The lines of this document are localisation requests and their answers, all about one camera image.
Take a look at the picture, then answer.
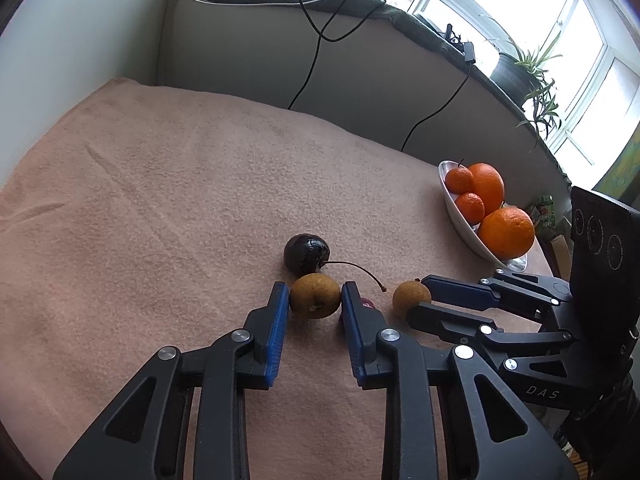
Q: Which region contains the large orange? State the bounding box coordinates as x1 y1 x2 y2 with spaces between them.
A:
477 206 535 260
469 162 506 214

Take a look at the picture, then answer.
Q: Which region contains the dark cherry with stem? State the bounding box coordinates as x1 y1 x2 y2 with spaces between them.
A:
283 233 387 292

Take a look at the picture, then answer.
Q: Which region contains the small mandarin with stem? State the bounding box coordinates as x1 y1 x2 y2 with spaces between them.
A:
445 162 474 195

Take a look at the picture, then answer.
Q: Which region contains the red cherry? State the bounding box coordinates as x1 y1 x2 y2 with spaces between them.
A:
360 297 375 310

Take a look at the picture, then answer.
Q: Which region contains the white floral plate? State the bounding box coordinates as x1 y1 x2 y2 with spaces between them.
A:
437 160 528 272

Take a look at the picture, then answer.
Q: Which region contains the cardboard box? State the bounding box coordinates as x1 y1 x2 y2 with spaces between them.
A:
550 234 572 281

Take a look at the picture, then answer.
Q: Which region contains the green snack bag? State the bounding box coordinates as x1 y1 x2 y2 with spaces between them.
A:
528 195 556 240

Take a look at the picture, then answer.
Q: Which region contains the pink table cloth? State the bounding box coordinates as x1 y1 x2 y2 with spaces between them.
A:
0 77 554 480

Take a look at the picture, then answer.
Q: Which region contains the potted spider plant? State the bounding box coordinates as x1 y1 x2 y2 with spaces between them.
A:
490 32 562 140

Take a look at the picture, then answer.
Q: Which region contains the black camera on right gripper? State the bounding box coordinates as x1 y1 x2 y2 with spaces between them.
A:
570 186 639 356

